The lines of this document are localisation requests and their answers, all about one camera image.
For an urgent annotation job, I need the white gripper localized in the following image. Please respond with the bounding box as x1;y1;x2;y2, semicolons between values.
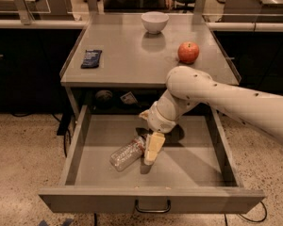
139;101;176;166

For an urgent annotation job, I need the clear plastic water bottle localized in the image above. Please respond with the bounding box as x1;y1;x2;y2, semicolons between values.
109;136;145;171

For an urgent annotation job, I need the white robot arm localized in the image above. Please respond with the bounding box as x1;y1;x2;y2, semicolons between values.
140;66;283;165

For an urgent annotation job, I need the grey open top drawer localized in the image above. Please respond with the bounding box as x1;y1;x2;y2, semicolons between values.
39;105;264;214

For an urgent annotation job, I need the grey cabinet counter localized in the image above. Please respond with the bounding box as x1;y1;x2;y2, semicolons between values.
60;13;241;116

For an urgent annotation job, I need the small packet in cabinet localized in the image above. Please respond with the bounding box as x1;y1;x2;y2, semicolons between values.
120;91;138;105

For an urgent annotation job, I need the dark round object in cabinet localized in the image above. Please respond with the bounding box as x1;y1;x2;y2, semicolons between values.
95;89;113;107

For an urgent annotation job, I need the red apple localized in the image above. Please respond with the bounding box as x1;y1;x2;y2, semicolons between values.
177;41;199;64

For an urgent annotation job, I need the dark blue snack packet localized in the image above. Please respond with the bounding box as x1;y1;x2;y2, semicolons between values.
81;50;102;69

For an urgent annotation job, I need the white ceramic bowl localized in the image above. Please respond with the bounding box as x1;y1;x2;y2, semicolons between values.
141;11;169;34

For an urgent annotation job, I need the black drawer handle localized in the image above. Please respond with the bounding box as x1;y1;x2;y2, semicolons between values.
135;200;172;214

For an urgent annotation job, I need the black floor cable left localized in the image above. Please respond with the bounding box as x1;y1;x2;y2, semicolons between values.
9;111;74;158

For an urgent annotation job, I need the black floor cable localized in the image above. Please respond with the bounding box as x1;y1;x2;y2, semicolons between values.
9;111;74;158
224;201;268;226

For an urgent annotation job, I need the black floor cable right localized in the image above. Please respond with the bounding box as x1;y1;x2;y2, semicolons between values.
224;201;268;226

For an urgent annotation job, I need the white horizontal rail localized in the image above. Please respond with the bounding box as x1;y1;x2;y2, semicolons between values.
0;20;283;32

